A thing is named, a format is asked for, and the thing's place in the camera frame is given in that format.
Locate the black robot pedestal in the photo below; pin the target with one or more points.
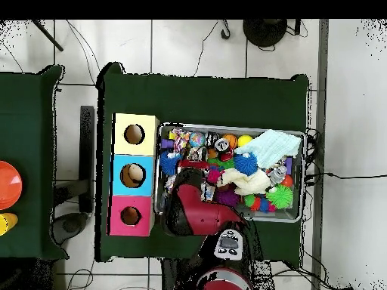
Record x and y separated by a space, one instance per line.
175 278

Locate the green spiky ball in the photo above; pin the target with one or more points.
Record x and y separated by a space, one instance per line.
279 196

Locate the black upright panel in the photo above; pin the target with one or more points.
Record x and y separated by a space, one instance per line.
87 151

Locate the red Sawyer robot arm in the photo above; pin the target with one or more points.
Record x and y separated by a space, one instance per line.
208 214

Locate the yellow ball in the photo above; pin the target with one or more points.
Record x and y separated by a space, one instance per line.
245 140

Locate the orange plastic bowl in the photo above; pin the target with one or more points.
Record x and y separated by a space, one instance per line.
10 185

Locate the light blue waffle cloth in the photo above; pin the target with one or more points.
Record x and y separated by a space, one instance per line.
269 146

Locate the blue spiky ball with eyes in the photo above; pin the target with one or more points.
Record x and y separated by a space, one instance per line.
167 163

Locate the orange toy basketball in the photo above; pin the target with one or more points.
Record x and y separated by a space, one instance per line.
231 140

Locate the black rod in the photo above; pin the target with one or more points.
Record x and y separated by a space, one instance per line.
48 36

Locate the yellow plastic toy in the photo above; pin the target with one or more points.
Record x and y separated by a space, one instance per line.
7 223

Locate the dark green tablecloth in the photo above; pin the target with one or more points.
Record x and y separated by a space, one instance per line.
196 99
27 90

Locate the black round stand base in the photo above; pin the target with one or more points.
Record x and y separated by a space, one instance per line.
264 31

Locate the shallow silver mesh bin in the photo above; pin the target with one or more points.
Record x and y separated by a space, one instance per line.
272 215

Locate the cream waffle cloth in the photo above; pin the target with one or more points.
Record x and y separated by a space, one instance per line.
248 181

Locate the wooden box with three holes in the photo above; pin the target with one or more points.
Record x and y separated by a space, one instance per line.
133 178

